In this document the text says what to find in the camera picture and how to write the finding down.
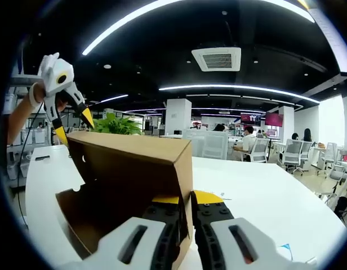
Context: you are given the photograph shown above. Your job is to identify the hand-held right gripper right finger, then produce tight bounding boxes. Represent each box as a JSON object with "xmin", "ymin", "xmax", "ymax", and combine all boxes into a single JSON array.
[{"xmin": 190, "ymin": 190, "xmax": 311, "ymax": 270}]

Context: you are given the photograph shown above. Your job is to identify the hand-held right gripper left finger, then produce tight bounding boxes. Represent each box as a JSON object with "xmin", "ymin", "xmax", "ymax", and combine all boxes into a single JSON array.
[{"xmin": 59, "ymin": 195, "xmax": 182, "ymax": 270}]

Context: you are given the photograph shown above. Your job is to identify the brown cardboard shoe box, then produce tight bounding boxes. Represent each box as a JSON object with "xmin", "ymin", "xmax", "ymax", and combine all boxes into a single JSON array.
[{"xmin": 55, "ymin": 130, "xmax": 194, "ymax": 270}]

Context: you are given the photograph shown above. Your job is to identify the person's left hand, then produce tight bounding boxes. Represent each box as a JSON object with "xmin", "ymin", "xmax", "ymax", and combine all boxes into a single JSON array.
[{"xmin": 55, "ymin": 94, "xmax": 69, "ymax": 113}]

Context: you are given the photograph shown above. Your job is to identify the white wristband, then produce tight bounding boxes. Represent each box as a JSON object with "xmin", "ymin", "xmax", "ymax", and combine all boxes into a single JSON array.
[{"xmin": 28, "ymin": 82, "xmax": 46, "ymax": 108}]

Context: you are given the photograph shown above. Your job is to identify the white storage rack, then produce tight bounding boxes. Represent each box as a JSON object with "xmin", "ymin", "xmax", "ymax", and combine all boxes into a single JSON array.
[{"xmin": 3, "ymin": 74, "xmax": 55, "ymax": 186}]

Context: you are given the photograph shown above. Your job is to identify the green potted plant white pot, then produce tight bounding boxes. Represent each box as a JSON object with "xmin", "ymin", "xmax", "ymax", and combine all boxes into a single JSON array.
[{"xmin": 91, "ymin": 112, "xmax": 144, "ymax": 136}]

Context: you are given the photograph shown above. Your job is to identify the group of white office chairs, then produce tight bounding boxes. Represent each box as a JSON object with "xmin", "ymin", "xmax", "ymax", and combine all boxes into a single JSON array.
[{"xmin": 246, "ymin": 136, "xmax": 347, "ymax": 209}]

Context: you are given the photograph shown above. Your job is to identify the white frosted desk partition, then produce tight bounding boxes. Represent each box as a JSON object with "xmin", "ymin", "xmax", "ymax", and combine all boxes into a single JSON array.
[{"xmin": 181, "ymin": 129, "xmax": 229, "ymax": 160}]

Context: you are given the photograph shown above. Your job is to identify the white ceiling light strips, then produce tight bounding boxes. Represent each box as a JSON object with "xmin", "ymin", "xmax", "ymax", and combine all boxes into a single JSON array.
[{"xmin": 80, "ymin": 0, "xmax": 321, "ymax": 119}]

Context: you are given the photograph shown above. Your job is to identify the white ceiling air conditioner vent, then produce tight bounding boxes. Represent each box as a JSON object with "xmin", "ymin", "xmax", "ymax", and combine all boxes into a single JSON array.
[{"xmin": 191, "ymin": 47, "xmax": 242, "ymax": 73}]

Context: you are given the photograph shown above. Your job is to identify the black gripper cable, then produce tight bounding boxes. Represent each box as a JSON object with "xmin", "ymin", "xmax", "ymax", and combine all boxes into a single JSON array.
[{"xmin": 16, "ymin": 102, "xmax": 46, "ymax": 228}]

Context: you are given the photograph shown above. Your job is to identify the magenta red wall screen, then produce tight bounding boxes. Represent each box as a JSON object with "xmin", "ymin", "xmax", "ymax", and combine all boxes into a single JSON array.
[{"xmin": 265, "ymin": 112, "xmax": 284, "ymax": 128}]

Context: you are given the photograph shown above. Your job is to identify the dark wall screen red graphics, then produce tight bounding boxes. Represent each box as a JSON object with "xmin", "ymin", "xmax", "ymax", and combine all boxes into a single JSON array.
[{"xmin": 240, "ymin": 112, "xmax": 262, "ymax": 127}]

